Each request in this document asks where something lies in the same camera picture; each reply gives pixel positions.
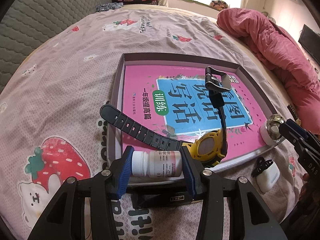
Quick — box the black and yellow wristwatch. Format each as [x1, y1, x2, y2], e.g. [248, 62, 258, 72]
[100, 65, 232, 166]

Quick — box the white pill bottle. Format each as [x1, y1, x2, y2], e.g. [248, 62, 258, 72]
[131, 151, 183, 178]

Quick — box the black and gold box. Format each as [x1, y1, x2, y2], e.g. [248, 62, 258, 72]
[131, 192, 193, 209]

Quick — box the black hair claw clip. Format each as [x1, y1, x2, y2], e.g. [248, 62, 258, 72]
[251, 157, 274, 178]

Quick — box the white earbuds case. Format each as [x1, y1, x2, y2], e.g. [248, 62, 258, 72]
[256, 161, 280, 193]

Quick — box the black and gold bar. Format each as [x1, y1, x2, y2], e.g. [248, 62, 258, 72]
[287, 104, 302, 126]

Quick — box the dark cardboard box tray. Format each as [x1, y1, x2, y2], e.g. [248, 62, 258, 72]
[107, 52, 286, 185]

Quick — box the pink and blue book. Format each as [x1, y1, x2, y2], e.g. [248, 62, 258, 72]
[121, 64, 278, 170]

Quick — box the red rumpled quilt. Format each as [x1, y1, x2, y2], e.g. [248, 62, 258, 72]
[217, 8, 319, 135]

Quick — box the pink strawberry print blanket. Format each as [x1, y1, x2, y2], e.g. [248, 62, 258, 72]
[1, 9, 291, 239]

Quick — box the dark patterned cloth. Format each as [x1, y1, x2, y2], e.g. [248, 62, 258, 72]
[96, 2, 124, 12]

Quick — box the grey quilted headboard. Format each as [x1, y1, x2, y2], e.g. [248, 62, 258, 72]
[1, 0, 111, 89]

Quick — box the black wall television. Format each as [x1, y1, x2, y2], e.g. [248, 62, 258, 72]
[298, 25, 320, 64]

